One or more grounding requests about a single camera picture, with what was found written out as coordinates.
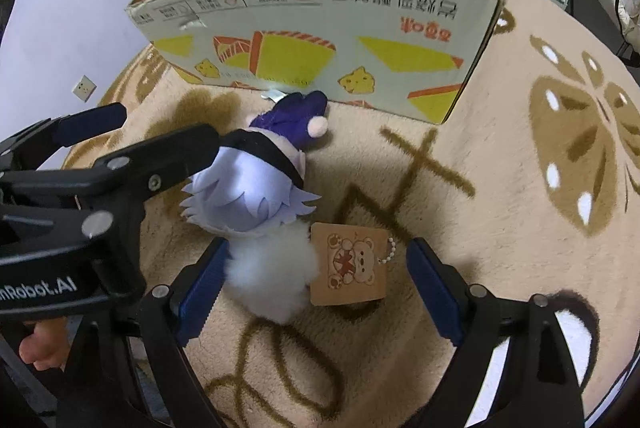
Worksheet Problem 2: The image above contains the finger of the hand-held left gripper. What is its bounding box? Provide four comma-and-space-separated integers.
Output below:
75, 123, 223, 303
0, 102, 128, 181

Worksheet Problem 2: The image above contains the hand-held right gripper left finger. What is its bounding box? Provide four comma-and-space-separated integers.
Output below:
60, 235, 232, 428

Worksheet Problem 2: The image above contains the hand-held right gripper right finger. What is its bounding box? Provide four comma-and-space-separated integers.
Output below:
406, 237, 587, 428

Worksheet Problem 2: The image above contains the purple-haired plush doll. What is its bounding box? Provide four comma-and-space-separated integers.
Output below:
179, 90, 331, 324

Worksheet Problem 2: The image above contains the brown bear hang tag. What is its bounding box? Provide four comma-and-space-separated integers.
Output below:
309, 222, 401, 307

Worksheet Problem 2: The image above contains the printed cardboard box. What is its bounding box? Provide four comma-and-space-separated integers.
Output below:
124, 0, 506, 126

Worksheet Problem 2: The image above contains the person's left hand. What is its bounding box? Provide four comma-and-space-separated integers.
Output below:
19, 320, 71, 371

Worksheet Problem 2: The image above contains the beige patterned blanket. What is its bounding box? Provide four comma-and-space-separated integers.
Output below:
60, 0, 640, 428

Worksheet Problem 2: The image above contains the white hanging duvet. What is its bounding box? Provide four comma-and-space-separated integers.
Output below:
612, 0, 640, 63

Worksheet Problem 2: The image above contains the white wall socket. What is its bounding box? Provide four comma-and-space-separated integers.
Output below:
72, 75, 97, 101

